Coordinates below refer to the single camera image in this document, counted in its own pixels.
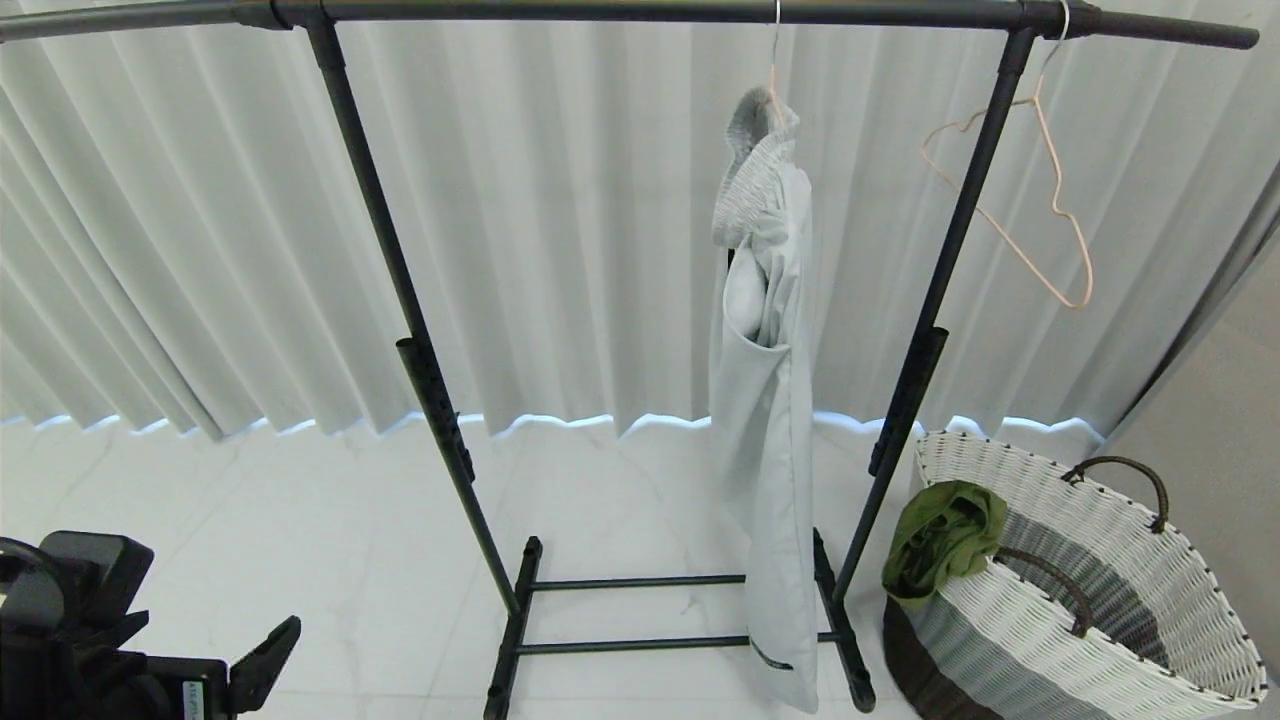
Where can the black clothes rack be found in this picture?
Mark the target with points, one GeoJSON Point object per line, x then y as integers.
{"type": "Point", "coordinates": [650, 10]}

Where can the white curtain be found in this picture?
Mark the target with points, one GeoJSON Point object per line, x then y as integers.
{"type": "Point", "coordinates": [550, 250]}

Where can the green garment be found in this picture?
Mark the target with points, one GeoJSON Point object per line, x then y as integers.
{"type": "Point", "coordinates": [940, 540]}

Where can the white laundry basket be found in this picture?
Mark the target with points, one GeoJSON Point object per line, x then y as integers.
{"type": "Point", "coordinates": [1080, 640]}

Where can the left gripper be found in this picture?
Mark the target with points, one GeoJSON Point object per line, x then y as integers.
{"type": "Point", "coordinates": [140, 690]}

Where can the pale grey shorts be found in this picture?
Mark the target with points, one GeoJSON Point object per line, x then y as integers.
{"type": "Point", "coordinates": [770, 450]}

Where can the pink clothes hanger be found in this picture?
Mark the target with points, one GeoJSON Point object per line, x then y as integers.
{"type": "Point", "coordinates": [1089, 285]}
{"type": "Point", "coordinates": [774, 40]}

